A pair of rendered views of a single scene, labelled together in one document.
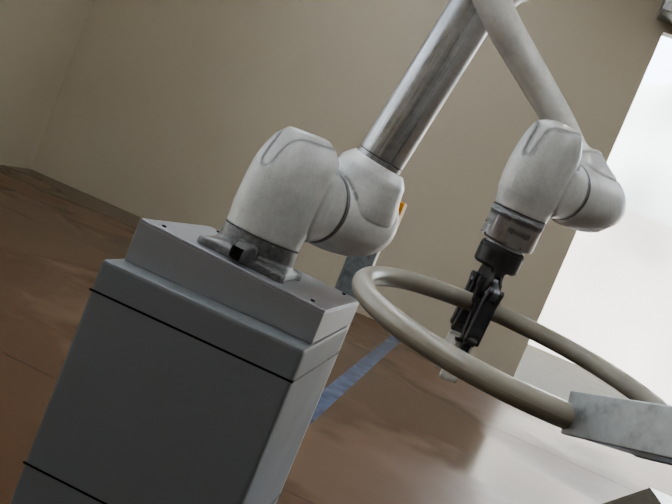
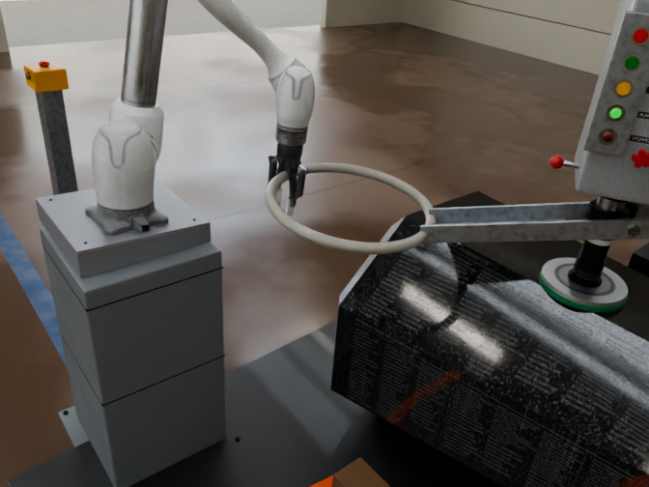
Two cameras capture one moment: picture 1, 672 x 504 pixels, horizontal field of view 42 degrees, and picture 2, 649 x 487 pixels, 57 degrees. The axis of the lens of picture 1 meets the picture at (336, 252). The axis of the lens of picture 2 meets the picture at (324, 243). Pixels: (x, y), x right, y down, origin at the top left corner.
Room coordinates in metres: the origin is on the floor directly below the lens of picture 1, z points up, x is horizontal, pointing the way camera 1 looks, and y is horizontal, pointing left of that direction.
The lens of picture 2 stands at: (0.28, 0.92, 1.71)
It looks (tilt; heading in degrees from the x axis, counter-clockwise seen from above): 30 degrees down; 310
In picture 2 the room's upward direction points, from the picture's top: 4 degrees clockwise
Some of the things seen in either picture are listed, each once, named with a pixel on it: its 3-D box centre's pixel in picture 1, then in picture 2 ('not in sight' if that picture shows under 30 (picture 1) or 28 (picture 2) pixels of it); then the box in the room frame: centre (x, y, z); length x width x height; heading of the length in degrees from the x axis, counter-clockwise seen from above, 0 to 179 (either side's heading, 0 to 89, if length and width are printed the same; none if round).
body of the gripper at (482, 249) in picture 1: (492, 271); (289, 156); (1.42, -0.25, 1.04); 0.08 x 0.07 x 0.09; 8
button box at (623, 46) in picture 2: not in sight; (623, 86); (0.62, -0.39, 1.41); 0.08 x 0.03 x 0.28; 22
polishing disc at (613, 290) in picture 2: not in sight; (583, 280); (0.60, -0.53, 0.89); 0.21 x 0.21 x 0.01
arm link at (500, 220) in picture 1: (511, 230); (291, 132); (1.41, -0.25, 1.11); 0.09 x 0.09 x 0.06
